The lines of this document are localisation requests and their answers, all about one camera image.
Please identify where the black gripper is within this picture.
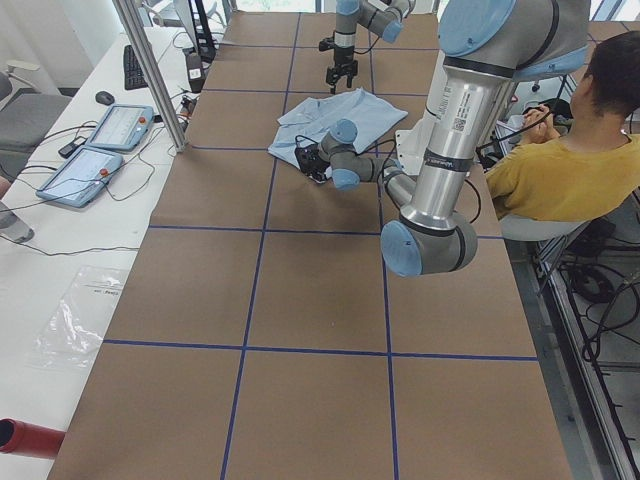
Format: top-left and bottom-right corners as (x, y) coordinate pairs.
(318, 37), (358, 94)
(294, 146), (330, 181)

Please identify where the light blue button shirt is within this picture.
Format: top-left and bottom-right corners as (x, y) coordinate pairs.
(268, 88), (407, 191)

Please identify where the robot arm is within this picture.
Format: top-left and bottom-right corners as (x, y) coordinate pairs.
(318, 0), (415, 94)
(295, 1), (590, 277)

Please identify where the far blue teach pendant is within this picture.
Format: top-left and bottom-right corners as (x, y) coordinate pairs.
(86, 104), (154, 152)

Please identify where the blue teach pendant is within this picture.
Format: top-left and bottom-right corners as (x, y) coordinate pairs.
(86, 104), (154, 152)
(36, 146), (124, 208)

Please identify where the black keyboard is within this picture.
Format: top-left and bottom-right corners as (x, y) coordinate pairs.
(123, 45), (148, 91)

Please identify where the black computer mouse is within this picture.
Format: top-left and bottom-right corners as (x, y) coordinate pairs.
(95, 91), (115, 106)

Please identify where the near blue teach pendant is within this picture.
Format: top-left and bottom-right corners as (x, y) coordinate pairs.
(36, 146), (124, 208)

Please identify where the person in yellow shirt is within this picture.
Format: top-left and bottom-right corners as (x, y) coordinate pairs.
(486, 31), (639, 222)

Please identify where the grey office chair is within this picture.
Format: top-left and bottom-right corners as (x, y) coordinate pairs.
(1, 60), (72, 165)

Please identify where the clear plastic bag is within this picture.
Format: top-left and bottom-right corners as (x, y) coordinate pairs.
(26, 266), (129, 371)

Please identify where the clear water bottle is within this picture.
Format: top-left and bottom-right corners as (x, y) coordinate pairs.
(0, 202), (35, 243)

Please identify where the red cylinder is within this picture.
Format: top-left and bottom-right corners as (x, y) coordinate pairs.
(1, 418), (65, 459)

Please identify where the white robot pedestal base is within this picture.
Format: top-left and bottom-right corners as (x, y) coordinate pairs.
(394, 24), (471, 178)

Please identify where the aluminium frame post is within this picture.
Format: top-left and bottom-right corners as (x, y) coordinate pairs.
(112, 0), (186, 153)

